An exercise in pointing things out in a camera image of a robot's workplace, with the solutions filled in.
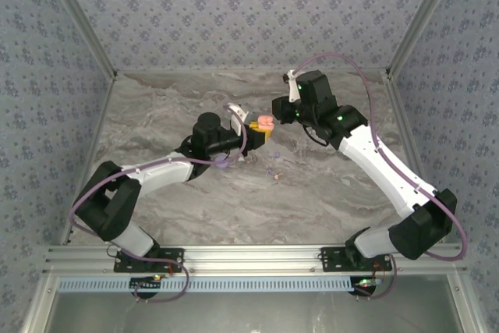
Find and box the aluminium mounting rail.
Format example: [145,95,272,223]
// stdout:
[42,243,468,275]

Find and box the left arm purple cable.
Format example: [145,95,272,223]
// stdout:
[69,112,191,303]

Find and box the grey metal sheet panel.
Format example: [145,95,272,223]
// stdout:
[46,289,467,333]

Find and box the aluminium corner post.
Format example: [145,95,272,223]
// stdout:
[38,0,119,77]
[385,0,465,76]

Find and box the thin aluminium table edge strip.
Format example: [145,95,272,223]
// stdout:
[116,69,387,75]

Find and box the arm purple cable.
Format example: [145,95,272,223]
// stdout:
[69,112,191,303]
[292,53,468,301]

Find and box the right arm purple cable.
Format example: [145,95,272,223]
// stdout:
[292,53,468,301]

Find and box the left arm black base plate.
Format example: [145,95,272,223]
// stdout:
[113,247,185,274]

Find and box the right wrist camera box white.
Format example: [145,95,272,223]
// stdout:
[283,69,303,102]

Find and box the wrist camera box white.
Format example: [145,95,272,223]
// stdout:
[225,103,250,134]
[283,69,303,102]

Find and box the light blue slotted cable duct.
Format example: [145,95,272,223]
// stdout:
[57,276,356,294]

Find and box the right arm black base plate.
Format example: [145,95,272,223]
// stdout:
[320,246,393,273]

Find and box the aluminium frame leg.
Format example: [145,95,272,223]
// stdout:
[446,273,488,333]
[21,274,59,333]

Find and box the aluminium table side rail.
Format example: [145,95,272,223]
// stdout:
[60,73,118,246]
[381,69,445,243]

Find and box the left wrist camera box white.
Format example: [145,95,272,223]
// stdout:
[225,103,250,134]

